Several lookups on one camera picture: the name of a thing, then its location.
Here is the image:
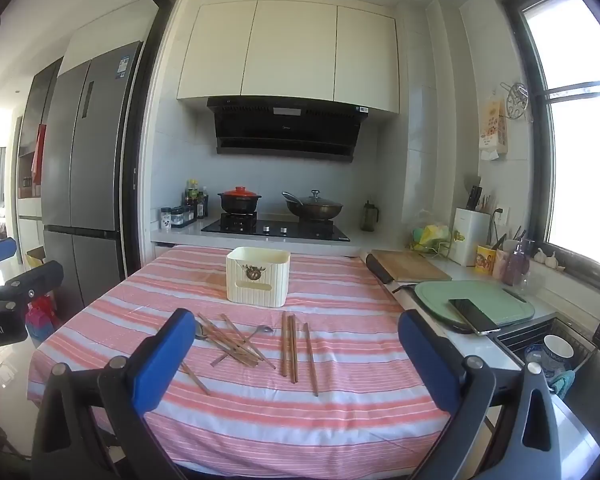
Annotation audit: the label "blue white bowl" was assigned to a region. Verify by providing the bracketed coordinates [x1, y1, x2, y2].
[542, 335, 575, 372]

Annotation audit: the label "black gas stove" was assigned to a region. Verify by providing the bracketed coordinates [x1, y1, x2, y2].
[201, 212, 352, 242]

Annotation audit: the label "pink cup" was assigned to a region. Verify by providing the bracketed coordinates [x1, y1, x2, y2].
[492, 249, 512, 281]

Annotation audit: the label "window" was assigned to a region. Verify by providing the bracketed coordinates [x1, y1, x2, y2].
[495, 0, 600, 291]

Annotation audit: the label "glass wok lid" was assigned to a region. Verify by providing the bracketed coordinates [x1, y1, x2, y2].
[292, 190, 338, 207]

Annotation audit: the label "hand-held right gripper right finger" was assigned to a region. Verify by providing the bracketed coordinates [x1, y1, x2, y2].
[397, 310, 563, 480]

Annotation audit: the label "smartphone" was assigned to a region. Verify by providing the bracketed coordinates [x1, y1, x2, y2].
[448, 298, 501, 336]

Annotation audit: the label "teal cloth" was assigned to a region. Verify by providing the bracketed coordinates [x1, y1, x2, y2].
[547, 370, 577, 398]

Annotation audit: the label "bag of yellow green produce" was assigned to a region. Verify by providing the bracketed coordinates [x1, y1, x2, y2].
[411, 222, 453, 256]

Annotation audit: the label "yellow printed cup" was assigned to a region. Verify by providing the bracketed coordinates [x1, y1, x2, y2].
[475, 244, 498, 276]

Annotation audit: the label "red printed bag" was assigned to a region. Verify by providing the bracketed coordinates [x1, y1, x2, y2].
[27, 295, 56, 346]

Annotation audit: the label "black range hood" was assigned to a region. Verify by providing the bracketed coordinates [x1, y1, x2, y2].
[206, 96, 370, 163]

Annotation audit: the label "white knife block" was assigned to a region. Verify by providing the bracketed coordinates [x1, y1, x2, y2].
[452, 206, 491, 267]

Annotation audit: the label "dark wok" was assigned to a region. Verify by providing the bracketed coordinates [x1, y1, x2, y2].
[281, 191, 344, 222]

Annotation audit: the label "soap dispenser bottle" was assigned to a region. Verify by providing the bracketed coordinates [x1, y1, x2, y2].
[507, 240, 531, 288]

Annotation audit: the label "pile of wooden chopsticks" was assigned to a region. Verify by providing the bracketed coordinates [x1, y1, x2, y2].
[180, 311, 320, 397]

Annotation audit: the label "glass carafe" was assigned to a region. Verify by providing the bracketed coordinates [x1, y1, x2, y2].
[362, 201, 381, 232]

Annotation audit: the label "grey refrigerator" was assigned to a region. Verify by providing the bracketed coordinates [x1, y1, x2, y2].
[40, 40, 146, 306]

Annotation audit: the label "dark door frame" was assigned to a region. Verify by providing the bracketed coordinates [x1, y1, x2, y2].
[107, 0, 186, 281]

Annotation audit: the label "steel sink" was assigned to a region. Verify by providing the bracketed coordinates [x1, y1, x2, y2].
[492, 317, 600, 441]

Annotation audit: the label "pink striped tablecloth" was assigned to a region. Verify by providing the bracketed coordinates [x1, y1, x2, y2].
[28, 245, 456, 476]

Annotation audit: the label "printed paper bag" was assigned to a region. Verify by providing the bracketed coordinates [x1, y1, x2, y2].
[478, 97, 509, 161]

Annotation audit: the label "round light green tray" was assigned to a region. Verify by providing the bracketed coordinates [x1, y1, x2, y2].
[414, 280, 536, 335]

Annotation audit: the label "cream utensil holder box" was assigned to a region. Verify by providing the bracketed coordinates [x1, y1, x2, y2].
[225, 246, 291, 307]

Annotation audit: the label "white wall cabinet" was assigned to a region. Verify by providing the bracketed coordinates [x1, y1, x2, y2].
[176, 0, 400, 115]

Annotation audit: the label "metal wire trivet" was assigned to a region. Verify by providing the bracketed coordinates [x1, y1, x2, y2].
[500, 81, 535, 122]

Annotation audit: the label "black clay pot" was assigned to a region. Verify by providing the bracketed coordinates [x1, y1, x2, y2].
[217, 194, 262, 216]

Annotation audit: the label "wooden cutting board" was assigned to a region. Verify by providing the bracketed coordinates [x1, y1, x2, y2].
[370, 249, 452, 283]

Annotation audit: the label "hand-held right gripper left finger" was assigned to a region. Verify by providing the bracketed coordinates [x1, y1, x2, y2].
[31, 308, 197, 480]

